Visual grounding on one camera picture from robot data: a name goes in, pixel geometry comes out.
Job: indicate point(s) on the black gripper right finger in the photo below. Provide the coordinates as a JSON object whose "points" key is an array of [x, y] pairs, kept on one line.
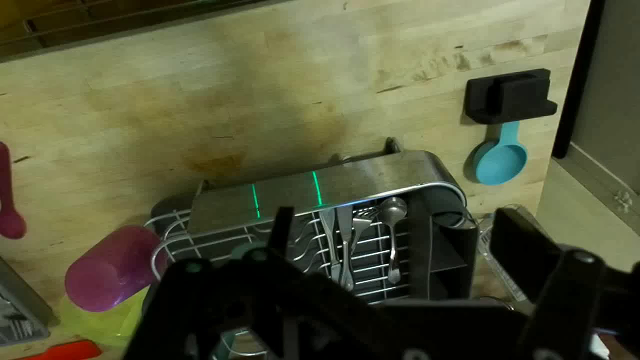
{"points": [[581, 301]]}

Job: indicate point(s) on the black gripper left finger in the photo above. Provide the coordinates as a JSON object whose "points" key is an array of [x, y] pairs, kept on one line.
{"points": [[221, 301]]}

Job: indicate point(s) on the purple plastic cup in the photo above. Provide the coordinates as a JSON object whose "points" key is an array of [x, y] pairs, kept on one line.
{"points": [[111, 271]]}

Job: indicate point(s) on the steel fork in rack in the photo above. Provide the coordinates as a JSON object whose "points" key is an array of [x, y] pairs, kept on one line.
{"points": [[343, 246]]}

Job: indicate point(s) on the steel spoon in rack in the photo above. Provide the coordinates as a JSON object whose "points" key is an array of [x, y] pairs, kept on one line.
{"points": [[393, 210]]}

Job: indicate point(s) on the steel dish drying rack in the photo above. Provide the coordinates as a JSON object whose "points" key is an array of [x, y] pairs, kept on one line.
{"points": [[372, 177]]}

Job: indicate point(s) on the yellow-green plastic plate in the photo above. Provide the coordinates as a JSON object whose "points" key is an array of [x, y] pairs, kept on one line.
{"points": [[101, 323]]}

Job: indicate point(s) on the blue measuring scoop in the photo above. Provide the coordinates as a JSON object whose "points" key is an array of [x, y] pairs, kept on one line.
{"points": [[501, 163]]}

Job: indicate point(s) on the red silicone spatula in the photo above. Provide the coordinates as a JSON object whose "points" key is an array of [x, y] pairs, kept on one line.
{"points": [[62, 350]]}

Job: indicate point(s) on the grey cutlery tray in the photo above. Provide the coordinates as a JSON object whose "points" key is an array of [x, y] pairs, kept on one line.
{"points": [[17, 310]]}

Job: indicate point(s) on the black plastic block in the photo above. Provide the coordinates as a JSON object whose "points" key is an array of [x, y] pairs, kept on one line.
{"points": [[510, 92]]}

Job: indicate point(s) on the magenta plastic spoon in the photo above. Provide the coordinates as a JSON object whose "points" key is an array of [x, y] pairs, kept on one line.
{"points": [[8, 213]]}

